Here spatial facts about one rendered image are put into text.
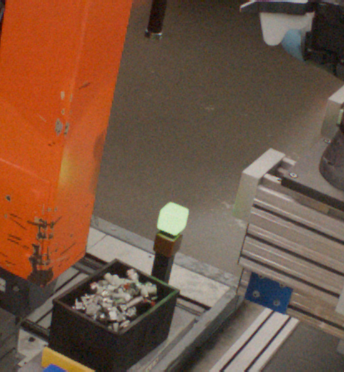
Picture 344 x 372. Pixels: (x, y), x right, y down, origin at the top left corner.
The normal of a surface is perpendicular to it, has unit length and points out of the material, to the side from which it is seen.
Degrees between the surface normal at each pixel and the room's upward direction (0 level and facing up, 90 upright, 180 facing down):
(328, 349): 0
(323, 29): 90
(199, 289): 0
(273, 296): 90
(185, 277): 0
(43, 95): 90
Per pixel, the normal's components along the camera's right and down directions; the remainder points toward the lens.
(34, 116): -0.44, 0.35
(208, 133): 0.18, -0.87
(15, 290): -0.07, 0.46
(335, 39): -0.66, 0.25
